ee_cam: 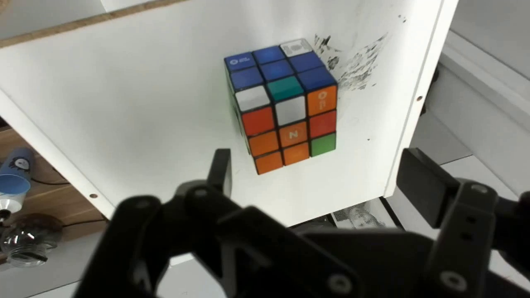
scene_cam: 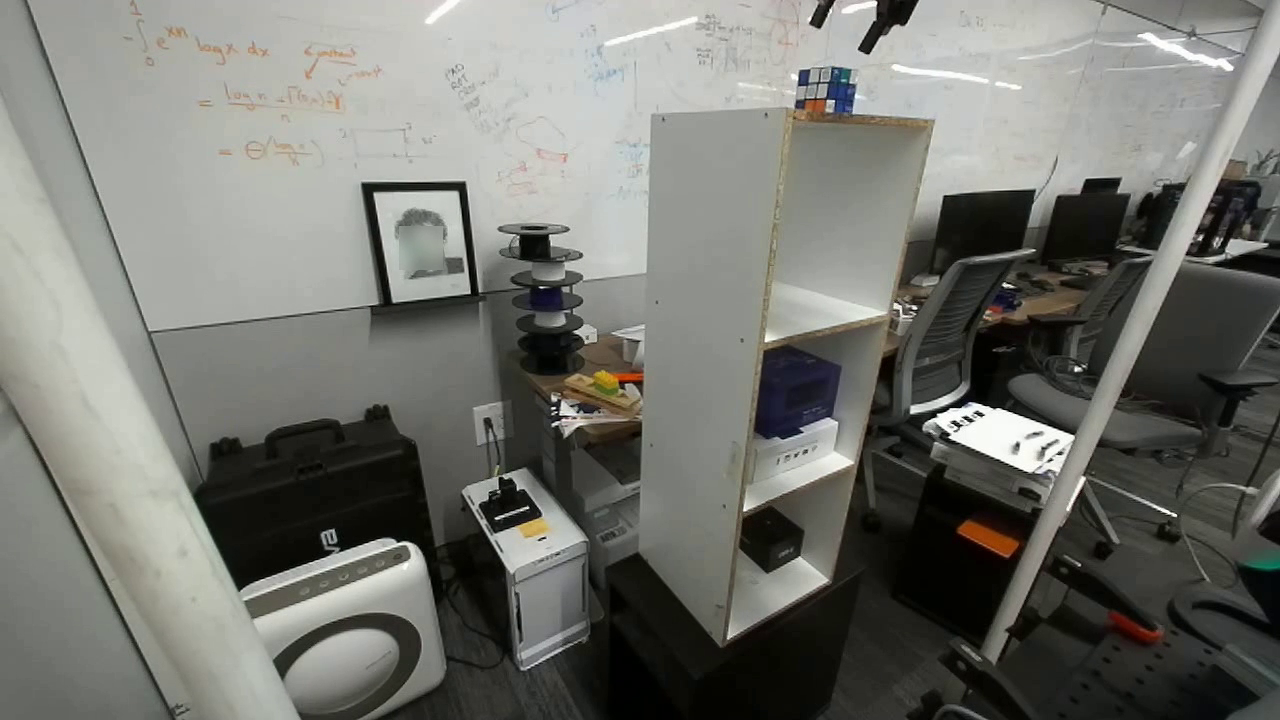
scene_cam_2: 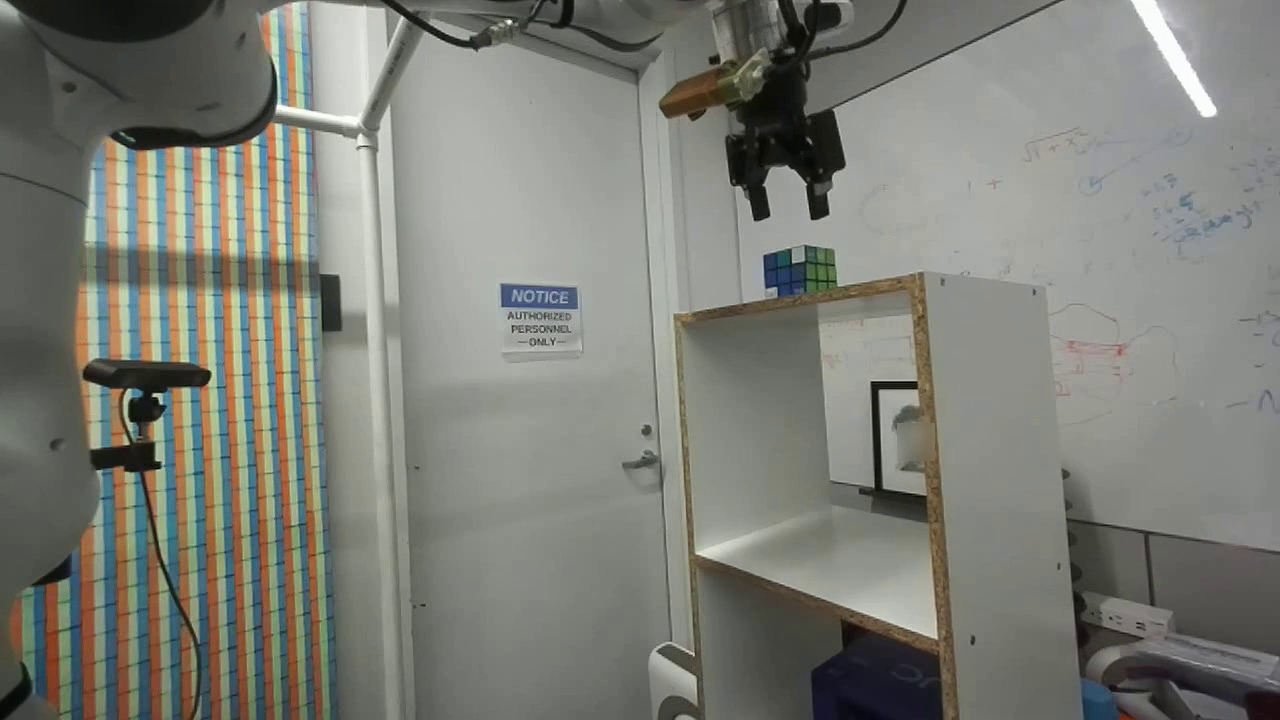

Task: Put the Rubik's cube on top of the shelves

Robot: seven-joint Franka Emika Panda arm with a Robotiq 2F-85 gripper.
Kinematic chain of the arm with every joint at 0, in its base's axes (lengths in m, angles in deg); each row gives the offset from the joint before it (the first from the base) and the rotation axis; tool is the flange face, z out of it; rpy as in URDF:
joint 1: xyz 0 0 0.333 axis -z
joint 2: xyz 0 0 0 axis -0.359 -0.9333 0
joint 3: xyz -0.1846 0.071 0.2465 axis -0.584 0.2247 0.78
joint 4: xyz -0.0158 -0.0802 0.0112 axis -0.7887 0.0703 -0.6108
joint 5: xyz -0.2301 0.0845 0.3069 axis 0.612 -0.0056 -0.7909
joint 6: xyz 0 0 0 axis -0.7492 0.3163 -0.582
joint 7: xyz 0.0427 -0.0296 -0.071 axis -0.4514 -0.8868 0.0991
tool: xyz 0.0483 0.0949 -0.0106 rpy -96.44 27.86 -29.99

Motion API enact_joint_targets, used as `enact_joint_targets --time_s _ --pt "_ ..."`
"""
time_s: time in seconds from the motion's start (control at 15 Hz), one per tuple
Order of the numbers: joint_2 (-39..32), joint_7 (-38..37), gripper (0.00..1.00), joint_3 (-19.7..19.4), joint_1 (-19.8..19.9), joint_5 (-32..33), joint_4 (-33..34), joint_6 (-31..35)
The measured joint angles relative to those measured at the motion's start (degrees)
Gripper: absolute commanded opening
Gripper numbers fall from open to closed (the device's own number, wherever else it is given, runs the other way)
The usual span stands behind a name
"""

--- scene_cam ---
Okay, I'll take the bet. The white air purifier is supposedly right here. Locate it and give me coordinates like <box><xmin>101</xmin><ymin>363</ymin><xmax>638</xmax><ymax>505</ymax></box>
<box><xmin>237</xmin><ymin>535</ymin><xmax>452</xmax><ymax>720</ymax></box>

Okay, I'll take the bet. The black chair armrest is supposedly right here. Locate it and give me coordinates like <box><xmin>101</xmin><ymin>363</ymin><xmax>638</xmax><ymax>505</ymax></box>
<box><xmin>1162</xmin><ymin>527</ymin><xmax>1280</xmax><ymax>697</ymax></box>

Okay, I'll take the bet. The orange handled tool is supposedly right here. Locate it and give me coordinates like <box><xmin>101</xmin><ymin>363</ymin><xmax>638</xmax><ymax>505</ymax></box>
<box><xmin>1040</xmin><ymin>546</ymin><xmax>1167</xmax><ymax>652</ymax></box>

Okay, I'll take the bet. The white keypad device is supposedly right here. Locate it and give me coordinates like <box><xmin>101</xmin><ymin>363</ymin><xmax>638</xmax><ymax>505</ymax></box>
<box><xmin>918</xmin><ymin>397</ymin><xmax>1080</xmax><ymax>512</ymax></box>

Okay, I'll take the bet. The black stand cabinet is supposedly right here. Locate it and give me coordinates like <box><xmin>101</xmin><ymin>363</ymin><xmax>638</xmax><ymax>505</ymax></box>
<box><xmin>599</xmin><ymin>551</ymin><xmax>868</xmax><ymax>720</ymax></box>

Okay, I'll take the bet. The small blue object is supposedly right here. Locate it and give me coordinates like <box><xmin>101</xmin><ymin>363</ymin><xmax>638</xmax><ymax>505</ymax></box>
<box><xmin>793</xmin><ymin>63</ymin><xmax>864</xmax><ymax>125</ymax></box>

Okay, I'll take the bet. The small white computer case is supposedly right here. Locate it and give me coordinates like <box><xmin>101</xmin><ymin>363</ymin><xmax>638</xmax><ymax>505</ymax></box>
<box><xmin>461</xmin><ymin>462</ymin><xmax>596</xmax><ymax>676</ymax></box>

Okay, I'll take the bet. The brown wooden desk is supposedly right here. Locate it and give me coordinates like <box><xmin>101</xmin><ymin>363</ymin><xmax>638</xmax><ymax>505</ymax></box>
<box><xmin>506</xmin><ymin>330</ymin><xmax>647</xmax><ymax>573</ymax></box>

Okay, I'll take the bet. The black computer monitor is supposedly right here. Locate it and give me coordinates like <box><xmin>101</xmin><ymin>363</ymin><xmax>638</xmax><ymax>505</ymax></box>
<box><xmin>927</xmin><ymin>184</ymin><xmax>1040</xmax><ymax>276</ymax></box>
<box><xmin>1129</xmin><ymin>180</ymin><xmax>1189</xmax><ymax>251</ymax></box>
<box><xmin>1040</xmin><ymin>186</ymin><xmax>1130</xmax><ymax>268</ymax></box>

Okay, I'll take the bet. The empty black filament spool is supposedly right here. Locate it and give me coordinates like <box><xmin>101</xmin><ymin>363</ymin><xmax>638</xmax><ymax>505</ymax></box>
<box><xmin>496</xmin><ymin>218</ymin><xmax>574</xmax><ymax>268</ymax></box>

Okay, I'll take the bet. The dark blue box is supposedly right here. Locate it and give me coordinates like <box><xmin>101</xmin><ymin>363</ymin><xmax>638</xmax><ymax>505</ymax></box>
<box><xmin>750</xmin><ymin>343</ymin><xmax>843</xmax><ymax>444</ymax></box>

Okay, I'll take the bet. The white wall outlet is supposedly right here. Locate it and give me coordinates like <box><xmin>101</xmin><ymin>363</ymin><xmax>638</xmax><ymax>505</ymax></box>
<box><xmin>468</xmin><ymin>398</ymin><xmax>513</xmax><ymax>446</ymax></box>

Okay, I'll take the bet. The grey wide office chair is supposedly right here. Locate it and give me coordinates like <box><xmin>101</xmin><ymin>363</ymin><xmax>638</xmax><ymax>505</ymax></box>
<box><xmin>999</xmin><ymin>251</ymin><xmax>1280</xmax><ymax>559</ymax></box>

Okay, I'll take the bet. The large wall whiteboard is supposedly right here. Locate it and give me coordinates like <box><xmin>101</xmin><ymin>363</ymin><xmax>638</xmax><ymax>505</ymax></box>
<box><xmin>22</xmin><ymin>0</ymin><xmax>1280</xmax><ymax>336</ymax></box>

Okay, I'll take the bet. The thin white pole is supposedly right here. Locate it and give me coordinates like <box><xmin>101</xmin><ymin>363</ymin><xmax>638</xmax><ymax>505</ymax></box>
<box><xmin>976</xmin><ymin>0</ymin><xmax>1280</xmax><ymax>667</ymax></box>

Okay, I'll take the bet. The flat white box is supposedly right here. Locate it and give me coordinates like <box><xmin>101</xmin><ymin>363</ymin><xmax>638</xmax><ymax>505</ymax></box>
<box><xmin>749</xmin><ymin>411</ymin><xmax>843</xmax><ymax>483</ymax></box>

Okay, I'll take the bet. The white mug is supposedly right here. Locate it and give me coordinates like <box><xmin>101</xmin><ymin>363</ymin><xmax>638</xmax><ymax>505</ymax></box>
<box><xmin>609</xmin><ymin>319</ymin><xmax>647</xmax><ymax>368</ymax></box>

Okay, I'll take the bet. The full black filament spool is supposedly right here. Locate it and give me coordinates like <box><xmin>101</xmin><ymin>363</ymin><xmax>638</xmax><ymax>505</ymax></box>
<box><xmin>513</xmin><ymin>319</ymin><xmax>593</xmax><ymax>380</ymax></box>

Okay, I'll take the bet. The black cart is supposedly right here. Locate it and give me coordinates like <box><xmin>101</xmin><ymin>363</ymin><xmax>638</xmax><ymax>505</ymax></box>
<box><xmin>887</xmin><ymin>456</ymin><xmax>1071</xmax><ymax>637</ymax></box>

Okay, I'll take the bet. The small black box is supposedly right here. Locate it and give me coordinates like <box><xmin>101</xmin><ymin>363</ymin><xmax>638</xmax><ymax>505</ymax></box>
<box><xmin>739</xmin><ymin>505</ymin><xmax>808</xmax><ymax>576</ymax></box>

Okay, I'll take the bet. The black hard carrying case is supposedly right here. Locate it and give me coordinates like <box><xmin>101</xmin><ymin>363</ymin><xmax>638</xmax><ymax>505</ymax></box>
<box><xmin>193</xmin><ymin>402</ymin><xmax>438</xmax><ymax>593</ymax></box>

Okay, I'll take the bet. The black gadget with stick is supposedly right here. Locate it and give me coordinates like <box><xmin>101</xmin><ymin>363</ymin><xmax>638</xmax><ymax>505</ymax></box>
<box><xmin>476</xmin><ymin>468</ymin><xmax>548</xmax><ymax>535</ymax></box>

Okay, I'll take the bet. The grey mesh office chair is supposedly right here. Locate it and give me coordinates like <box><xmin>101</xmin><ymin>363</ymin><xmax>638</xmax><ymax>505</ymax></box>
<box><xmin>860</xmin><ymin>242</ymin><xmax>1040</xmax><ymax>452</ymax></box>

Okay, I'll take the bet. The orange label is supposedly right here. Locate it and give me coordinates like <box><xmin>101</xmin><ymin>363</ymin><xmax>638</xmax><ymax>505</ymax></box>
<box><xmin>950</xmin><ymin>512</ymin><xmax>1027</xmax><ymax>562</ymax></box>

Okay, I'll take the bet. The blue filament spool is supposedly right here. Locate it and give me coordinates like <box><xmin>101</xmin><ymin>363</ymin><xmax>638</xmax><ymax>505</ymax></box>
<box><xmin>506</xmin><ymin>268</ymin><xmax>587</xmax><ymax>328</ymax></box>

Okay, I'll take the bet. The thick white pole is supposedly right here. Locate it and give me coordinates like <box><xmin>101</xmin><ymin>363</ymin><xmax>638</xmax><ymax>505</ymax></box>
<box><xmin>0</xmin><ymin>98</ymin><xmax>300</xmax><ymax>720</ymax></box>

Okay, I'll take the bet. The black framed portrait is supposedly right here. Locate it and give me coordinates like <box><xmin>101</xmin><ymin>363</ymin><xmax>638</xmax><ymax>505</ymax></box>
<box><xmin>356</xmin><ymin>180</ymin><xmax>482</xmax><ymax>311</ymax></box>

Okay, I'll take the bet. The tall white shelf unit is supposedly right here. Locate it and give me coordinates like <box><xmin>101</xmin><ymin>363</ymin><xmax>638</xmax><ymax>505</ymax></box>
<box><xmin>634</xmin><ymin>109</ymin><xmax>935</xmax><ymax>652</ymax></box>

